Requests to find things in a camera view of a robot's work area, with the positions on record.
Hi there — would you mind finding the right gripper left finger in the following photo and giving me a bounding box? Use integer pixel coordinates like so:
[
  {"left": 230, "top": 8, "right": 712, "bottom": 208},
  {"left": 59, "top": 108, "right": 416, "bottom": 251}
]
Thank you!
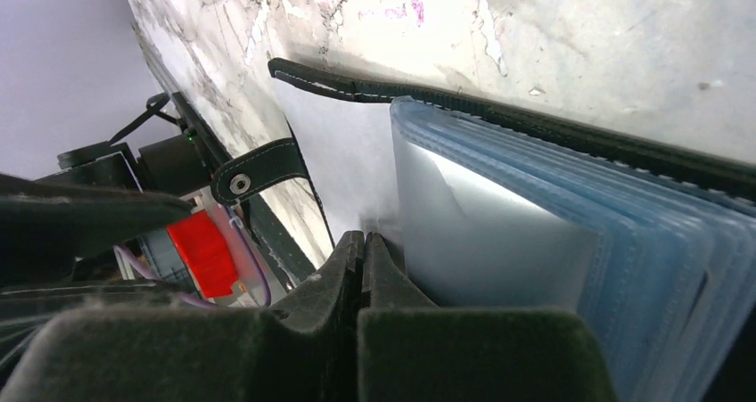
[{"left": 1, "top": 231, "right": 365, "bottom": 401}]

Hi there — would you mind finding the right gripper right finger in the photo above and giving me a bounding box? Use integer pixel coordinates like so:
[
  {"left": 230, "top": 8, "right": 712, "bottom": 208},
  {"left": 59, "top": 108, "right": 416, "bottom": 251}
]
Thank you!
[{"left": 357, "top": 233, "right": 617, "bottom": 401}]

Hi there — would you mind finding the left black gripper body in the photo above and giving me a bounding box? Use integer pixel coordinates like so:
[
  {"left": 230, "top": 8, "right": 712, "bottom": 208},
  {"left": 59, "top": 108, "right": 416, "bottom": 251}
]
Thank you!
[{"left": 1, "top": 175, "right": 192, "bottom": 286}]

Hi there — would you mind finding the black leather card holder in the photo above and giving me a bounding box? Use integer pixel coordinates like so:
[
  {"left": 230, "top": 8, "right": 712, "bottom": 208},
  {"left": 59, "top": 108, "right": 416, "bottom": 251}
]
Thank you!
[{"left": 212, "top": 59, "right": 755, "bottom": 401}]

